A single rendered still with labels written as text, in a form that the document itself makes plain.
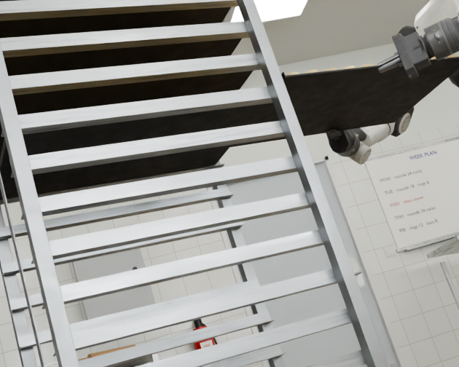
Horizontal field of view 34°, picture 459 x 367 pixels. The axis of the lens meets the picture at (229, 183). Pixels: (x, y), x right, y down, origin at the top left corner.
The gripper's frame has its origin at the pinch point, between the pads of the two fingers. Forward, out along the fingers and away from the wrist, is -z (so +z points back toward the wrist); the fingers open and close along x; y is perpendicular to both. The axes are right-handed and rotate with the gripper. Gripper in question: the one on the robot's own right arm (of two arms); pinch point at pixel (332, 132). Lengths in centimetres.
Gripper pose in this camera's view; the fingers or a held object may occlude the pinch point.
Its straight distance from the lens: 231.3
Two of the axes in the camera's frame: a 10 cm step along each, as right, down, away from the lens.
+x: -2.9, -9.1, 2.9
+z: 3.9, 1.6, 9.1
